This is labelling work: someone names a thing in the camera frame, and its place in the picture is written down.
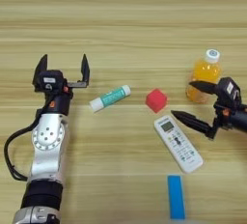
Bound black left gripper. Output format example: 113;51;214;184
32;53;91;116

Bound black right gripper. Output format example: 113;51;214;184
171;80;247;141

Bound orange juice bottle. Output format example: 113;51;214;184
185;48;223;104

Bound white remote control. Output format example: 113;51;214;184
153;114;205;175

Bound blue rectangular block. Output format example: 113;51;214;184
167;175;186;220

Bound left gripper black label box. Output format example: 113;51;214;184
38;70;66;93

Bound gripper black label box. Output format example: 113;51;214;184
217;76;242;102
38;70;66;93

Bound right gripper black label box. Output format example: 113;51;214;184
217;76;242;102

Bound red cube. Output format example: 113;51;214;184
145;88;169;114

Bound green white glue stick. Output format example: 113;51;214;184
89;84;132;113

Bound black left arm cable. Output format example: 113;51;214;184
3;104;44;182

